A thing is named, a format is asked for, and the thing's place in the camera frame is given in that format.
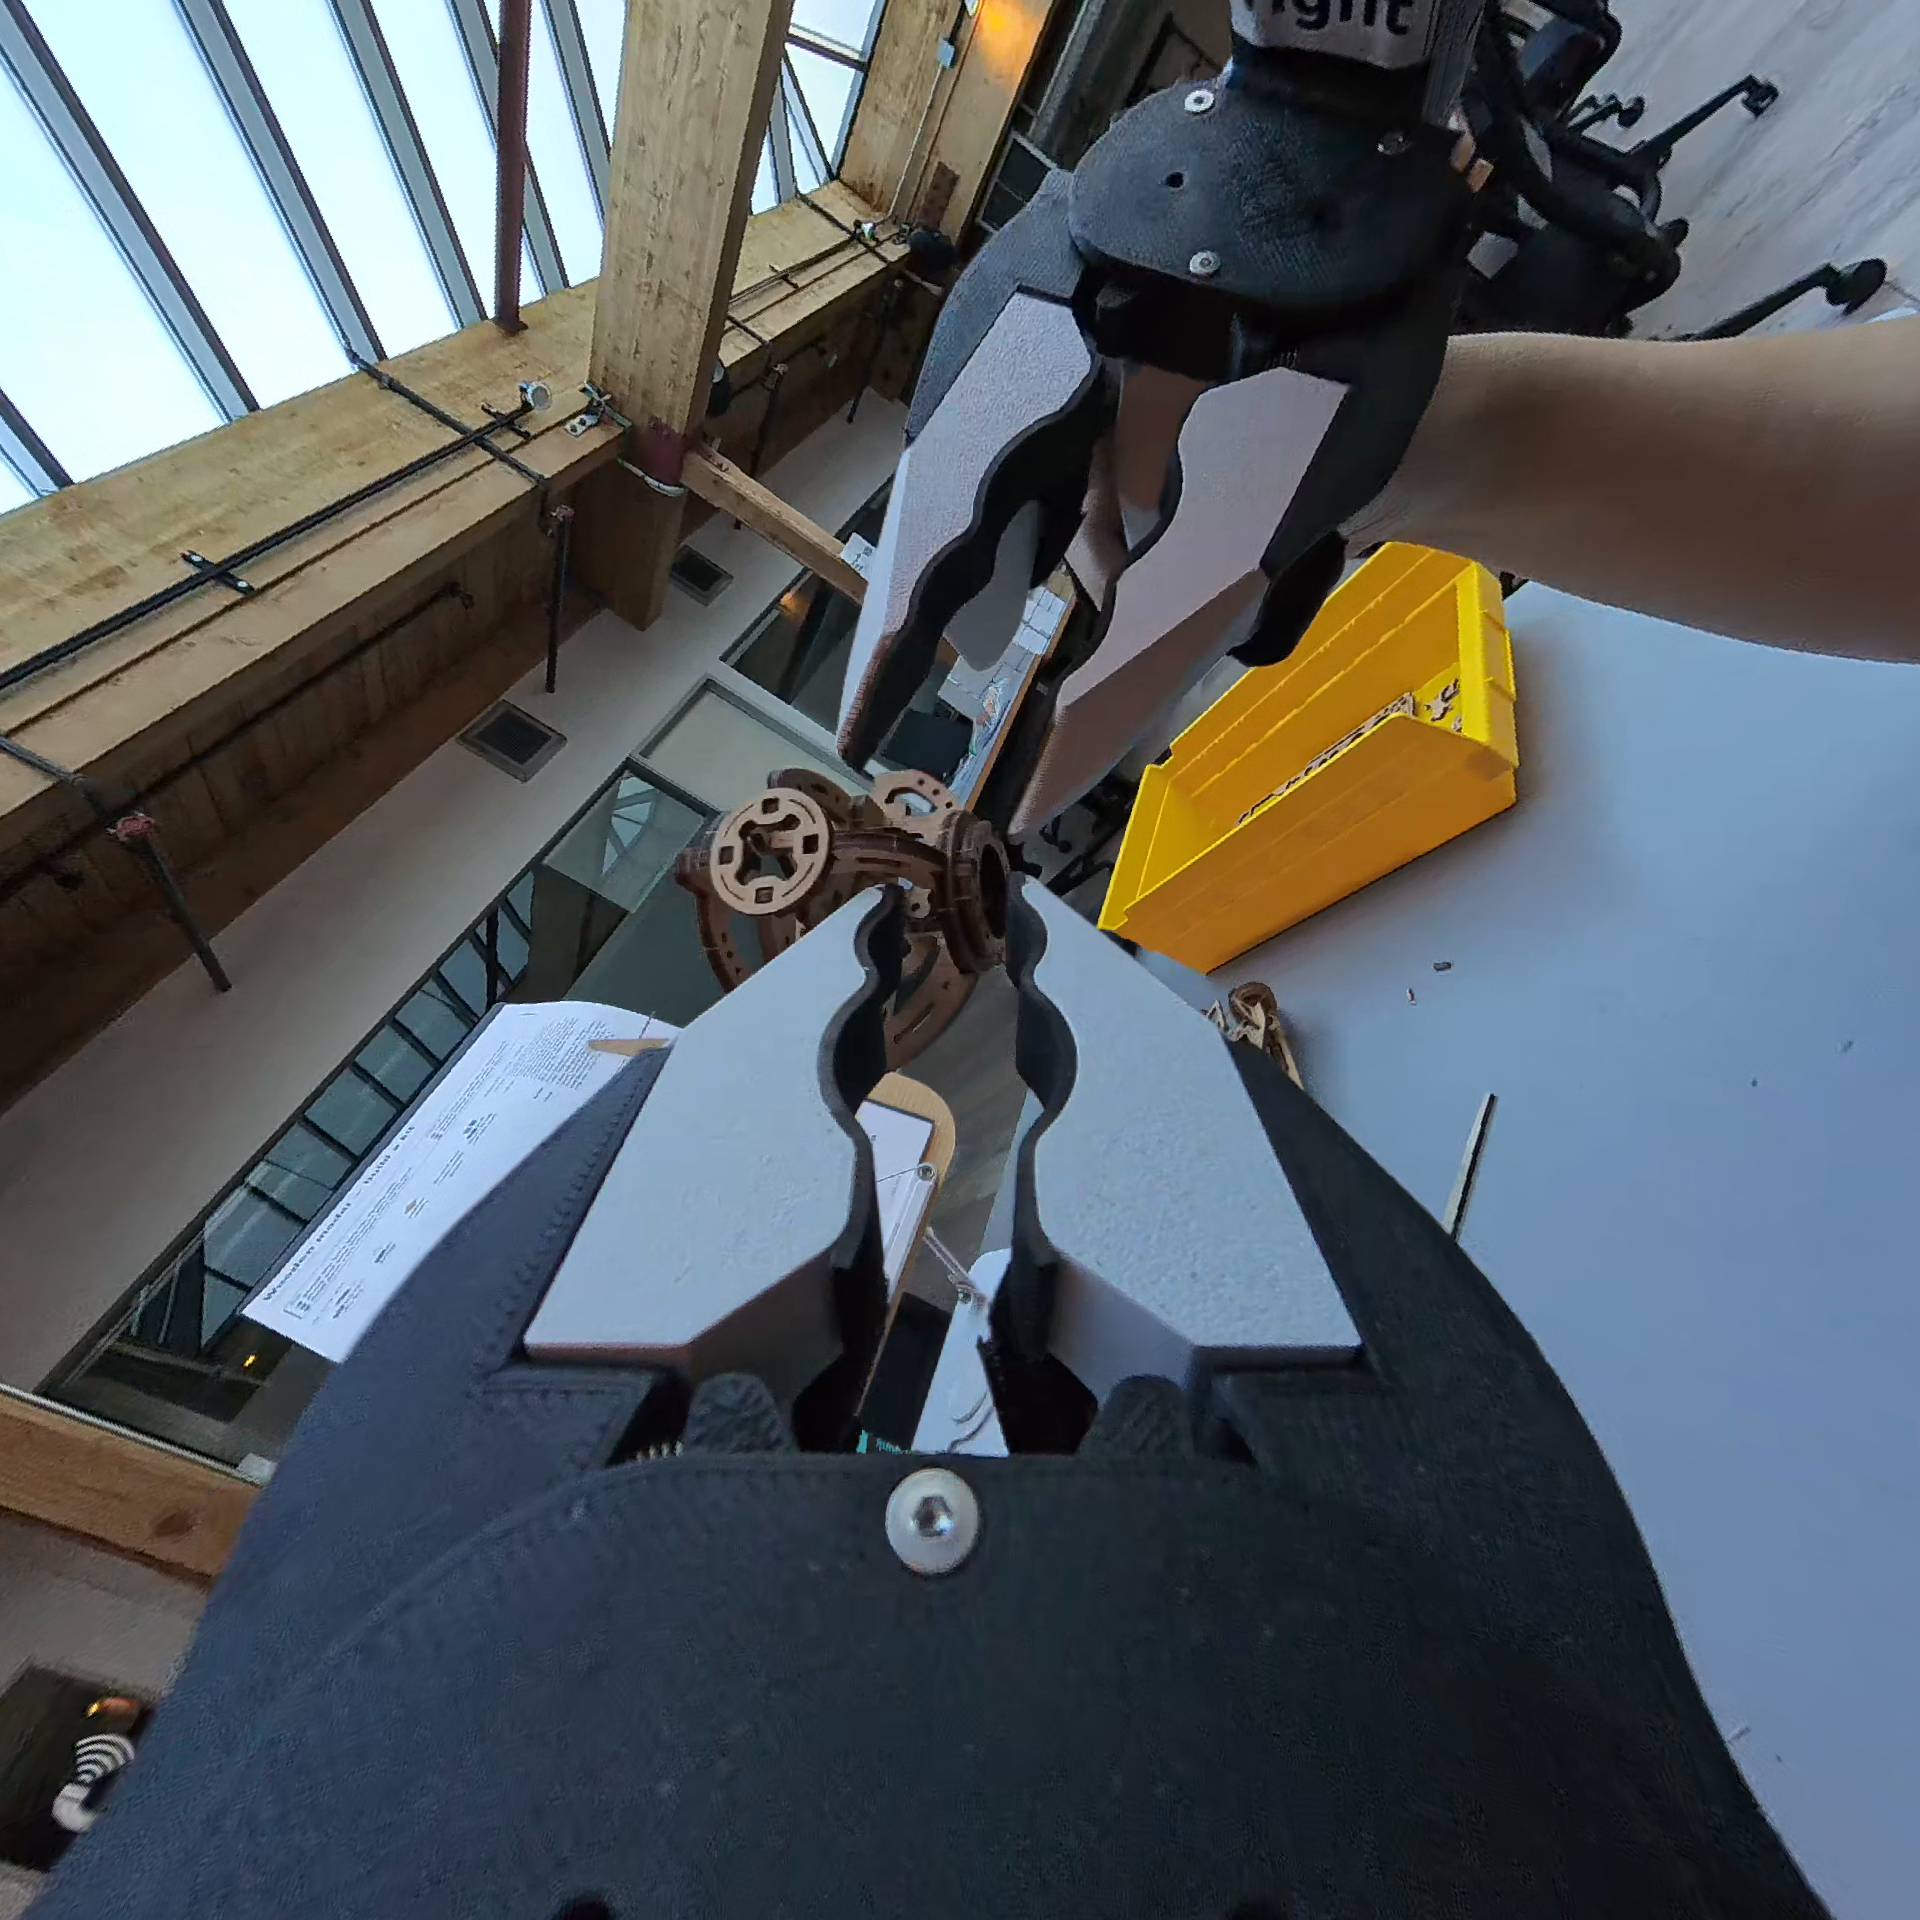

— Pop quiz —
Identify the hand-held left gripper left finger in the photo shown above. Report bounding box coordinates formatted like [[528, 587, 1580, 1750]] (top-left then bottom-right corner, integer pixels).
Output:
[[522, 885, 906, 1413]]

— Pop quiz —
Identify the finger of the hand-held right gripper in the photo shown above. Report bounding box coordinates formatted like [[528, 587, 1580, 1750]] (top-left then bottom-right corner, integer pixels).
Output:
[[837, 287, 1123, 774], [1008, 359, 1353, 840]]

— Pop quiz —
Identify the black office chair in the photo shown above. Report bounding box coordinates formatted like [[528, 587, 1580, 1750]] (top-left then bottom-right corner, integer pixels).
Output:
[[1471, 0, 1893, 339]]

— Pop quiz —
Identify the yellow plastic bin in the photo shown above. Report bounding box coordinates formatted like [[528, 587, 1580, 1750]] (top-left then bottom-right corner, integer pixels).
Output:
[[1099, 544, 1520, 973]]

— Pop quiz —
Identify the large wooden model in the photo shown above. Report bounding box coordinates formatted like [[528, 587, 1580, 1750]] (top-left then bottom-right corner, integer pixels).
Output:
[[1207, 983, 1307, 1087]]

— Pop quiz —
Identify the thin wooden stick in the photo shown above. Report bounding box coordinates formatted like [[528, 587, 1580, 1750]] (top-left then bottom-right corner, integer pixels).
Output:
[[1445, 1093, 1500, 1242]]

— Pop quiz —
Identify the small wooden model assembly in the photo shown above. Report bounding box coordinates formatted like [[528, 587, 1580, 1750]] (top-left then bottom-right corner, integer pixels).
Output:
[[674, 767, 1037, 1082]]

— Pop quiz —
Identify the wooden parts frame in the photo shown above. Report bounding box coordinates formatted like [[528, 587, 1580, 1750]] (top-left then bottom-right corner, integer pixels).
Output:
[[1241, 679, 1466, 824]]

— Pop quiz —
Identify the wooden post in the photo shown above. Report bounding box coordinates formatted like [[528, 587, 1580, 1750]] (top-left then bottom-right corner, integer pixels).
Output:
[[681, 442, 873, 600]]

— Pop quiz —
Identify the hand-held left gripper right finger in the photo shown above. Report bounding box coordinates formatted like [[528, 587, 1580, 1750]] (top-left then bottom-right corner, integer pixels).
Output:
[[1002, 882, 1368, 1415]]

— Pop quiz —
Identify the person's right forearm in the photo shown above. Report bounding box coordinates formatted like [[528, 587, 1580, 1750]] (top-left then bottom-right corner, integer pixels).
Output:
[[1352, 322, 1920, 664]]

